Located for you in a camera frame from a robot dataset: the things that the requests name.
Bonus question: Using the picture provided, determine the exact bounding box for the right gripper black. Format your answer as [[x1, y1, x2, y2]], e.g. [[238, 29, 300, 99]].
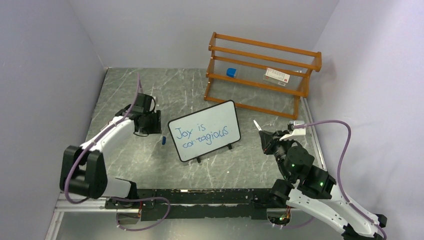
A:
[[259, 129, 295, 181]]

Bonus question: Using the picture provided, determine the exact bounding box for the white blue marker pen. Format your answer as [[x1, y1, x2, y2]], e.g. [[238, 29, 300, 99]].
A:
[[253, 119, 262, 131]]

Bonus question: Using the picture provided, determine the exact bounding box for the small whiteboard black frame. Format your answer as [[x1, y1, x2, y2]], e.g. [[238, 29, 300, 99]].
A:
[[167, 100, 241, 163]]

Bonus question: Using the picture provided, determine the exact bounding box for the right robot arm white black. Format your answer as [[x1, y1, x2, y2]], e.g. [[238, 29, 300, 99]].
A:
[[258, 130, 387, 240]]

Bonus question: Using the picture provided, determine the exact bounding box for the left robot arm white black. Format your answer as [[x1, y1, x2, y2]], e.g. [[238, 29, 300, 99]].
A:
[[59, 93, 162, 208]]

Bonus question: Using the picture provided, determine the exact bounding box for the orange wooden shelf rack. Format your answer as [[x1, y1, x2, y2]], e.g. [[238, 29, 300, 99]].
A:
[[203, 32, 323, 120]]

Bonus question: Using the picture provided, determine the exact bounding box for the white red box on shelf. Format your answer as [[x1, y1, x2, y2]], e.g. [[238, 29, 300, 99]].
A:
[[263, 68, 291, 87]]

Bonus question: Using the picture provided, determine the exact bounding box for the blue eraser on shelf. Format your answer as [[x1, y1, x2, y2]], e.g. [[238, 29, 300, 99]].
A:
[[226, 67, 238, 78]]

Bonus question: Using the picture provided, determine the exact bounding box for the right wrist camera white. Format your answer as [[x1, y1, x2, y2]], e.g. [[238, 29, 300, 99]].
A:
[[279, 120, 306, 141]]

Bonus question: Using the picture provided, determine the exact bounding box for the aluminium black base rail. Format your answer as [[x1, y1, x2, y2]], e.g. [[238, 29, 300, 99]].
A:
[[45, 188, 357, 240]]

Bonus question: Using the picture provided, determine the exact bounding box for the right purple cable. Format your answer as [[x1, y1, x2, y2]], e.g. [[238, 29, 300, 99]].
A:
[[293, 119, 388, 240]]

